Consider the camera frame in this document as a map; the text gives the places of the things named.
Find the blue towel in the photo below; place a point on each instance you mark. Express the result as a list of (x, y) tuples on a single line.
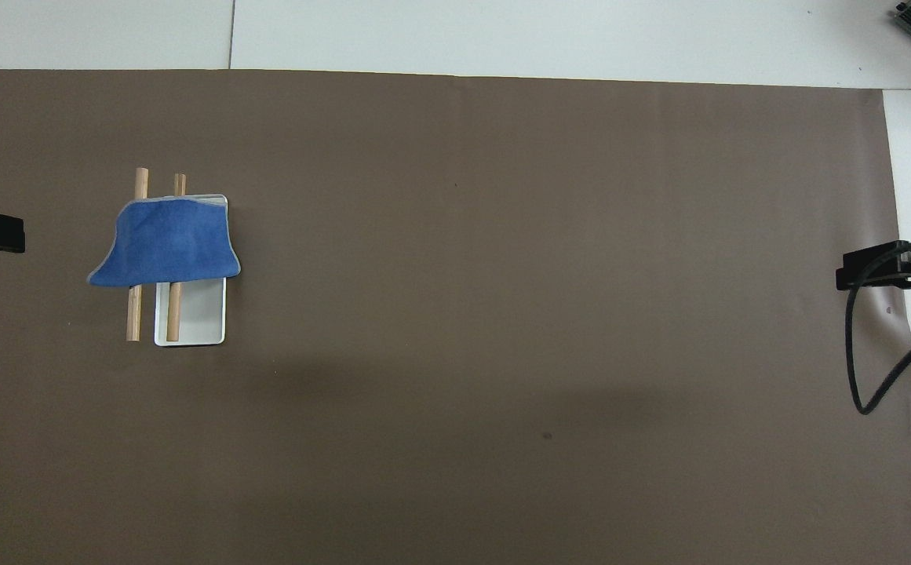
[(169, 239)]

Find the wooden rod rack white base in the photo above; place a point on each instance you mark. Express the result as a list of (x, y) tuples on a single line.
[(198, 314)]

